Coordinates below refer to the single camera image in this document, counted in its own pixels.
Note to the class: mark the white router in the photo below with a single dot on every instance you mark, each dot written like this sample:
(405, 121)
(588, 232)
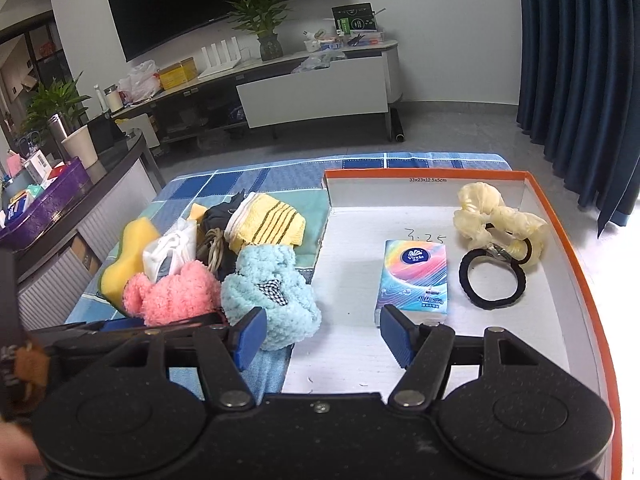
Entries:
(220, 60)

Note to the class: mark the orange rimmed cardboard box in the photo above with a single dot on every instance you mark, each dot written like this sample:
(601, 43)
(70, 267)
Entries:
(345, 240)

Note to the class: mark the long television cabinet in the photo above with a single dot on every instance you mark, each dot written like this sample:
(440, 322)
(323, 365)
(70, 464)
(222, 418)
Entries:
(210, 95)

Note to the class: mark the dark curved side desk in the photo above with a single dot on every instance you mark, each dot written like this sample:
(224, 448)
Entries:
(115, 170)

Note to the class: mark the white plastic bag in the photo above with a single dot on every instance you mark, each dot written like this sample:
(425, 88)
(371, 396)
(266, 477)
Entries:
(140, 82)

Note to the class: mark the colourful tissue pack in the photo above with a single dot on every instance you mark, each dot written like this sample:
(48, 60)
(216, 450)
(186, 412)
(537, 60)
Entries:
(412, 280)

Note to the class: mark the white jar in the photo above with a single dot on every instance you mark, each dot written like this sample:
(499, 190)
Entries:
(113, 100)

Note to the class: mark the potted bamboo plant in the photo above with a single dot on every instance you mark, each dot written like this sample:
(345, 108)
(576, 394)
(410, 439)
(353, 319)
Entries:
(262, 15)

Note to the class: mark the white open drawer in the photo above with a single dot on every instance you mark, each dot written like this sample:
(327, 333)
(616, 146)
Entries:
(315, 95)

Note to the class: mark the dark blue curtain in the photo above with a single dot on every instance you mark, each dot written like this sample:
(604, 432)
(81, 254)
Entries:
(580, 60)

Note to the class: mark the pink fluffy sock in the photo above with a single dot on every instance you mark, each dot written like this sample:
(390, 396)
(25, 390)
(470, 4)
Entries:
(175, 292)

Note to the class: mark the purple storage box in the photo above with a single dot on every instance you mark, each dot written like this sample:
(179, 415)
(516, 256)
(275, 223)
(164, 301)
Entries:
(50, 200)

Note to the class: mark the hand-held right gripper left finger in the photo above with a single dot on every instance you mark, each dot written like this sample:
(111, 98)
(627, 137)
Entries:
(248, 336)

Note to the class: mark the yellow cardboard box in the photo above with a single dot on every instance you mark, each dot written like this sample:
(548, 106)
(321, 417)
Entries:
(176, 74)

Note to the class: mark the yellow striped towel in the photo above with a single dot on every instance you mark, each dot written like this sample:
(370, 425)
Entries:
(270, 220)

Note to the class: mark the black wall television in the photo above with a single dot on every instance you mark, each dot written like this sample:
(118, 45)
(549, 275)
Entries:
(200, 0)

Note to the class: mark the white cloth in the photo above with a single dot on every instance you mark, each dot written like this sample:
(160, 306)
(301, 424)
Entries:
(167, 252)

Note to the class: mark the dark grey cloth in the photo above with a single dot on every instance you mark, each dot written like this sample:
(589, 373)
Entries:
(217, 215)

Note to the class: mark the white paper cup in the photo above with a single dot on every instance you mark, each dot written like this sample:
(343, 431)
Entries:
(81, 147)

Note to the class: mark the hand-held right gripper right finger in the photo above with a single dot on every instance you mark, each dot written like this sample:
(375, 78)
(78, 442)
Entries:
(395, 337)

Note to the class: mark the light blue fluffy sock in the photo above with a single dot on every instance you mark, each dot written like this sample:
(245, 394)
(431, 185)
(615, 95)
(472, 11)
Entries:
(255, 280)

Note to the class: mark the clear plastic bag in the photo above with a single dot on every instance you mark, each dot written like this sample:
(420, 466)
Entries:
(315, 64)

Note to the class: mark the blue plaid blanket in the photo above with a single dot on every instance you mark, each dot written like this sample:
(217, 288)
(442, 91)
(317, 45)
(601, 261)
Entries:
(280, 180)

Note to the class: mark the yellow sponge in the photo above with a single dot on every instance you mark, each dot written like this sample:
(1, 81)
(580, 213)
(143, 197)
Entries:
(132, 245)

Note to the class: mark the person's left hand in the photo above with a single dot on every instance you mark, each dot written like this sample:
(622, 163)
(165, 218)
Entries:
(17, 447)

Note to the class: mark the black roll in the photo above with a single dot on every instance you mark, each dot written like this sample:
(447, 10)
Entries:
(398, 127)

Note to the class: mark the green and black box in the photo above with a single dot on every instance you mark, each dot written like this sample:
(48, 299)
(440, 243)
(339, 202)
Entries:
(352, 19)

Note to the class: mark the steel bottle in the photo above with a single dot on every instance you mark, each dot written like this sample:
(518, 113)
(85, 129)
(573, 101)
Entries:
(59, 135)

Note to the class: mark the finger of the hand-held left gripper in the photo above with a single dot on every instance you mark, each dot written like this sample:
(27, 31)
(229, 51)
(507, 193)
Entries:
(120, 324)

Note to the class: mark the pale yellow scrunchie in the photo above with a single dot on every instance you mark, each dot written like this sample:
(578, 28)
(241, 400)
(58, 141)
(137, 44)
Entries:
(480, 210)

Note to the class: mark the leafy green houseplant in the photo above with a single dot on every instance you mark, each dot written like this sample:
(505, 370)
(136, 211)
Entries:
(52, 97)

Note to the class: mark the yellow cloth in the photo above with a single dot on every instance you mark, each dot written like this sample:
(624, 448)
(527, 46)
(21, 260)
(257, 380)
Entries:
(197, 211)

